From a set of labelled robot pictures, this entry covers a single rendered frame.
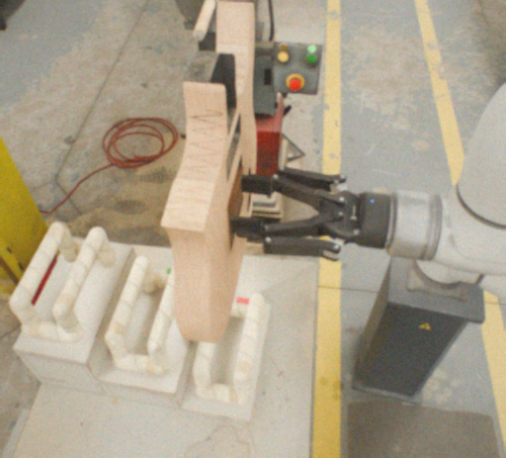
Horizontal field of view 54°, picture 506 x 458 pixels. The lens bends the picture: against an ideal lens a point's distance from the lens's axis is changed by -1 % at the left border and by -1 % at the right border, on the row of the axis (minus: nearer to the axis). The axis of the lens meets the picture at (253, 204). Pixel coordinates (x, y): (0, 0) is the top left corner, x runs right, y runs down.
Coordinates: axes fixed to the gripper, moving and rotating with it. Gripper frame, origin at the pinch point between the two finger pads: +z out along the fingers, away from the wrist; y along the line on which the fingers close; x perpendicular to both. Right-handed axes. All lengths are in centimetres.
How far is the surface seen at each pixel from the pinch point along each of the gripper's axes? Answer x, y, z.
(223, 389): -47.9, -8.9, 3.0
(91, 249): -24.4, 4.5, 30.2
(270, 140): -89, 111, 12
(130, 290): -32.3, 1.6, 23.0
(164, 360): -38.2, -8.8, 13.9
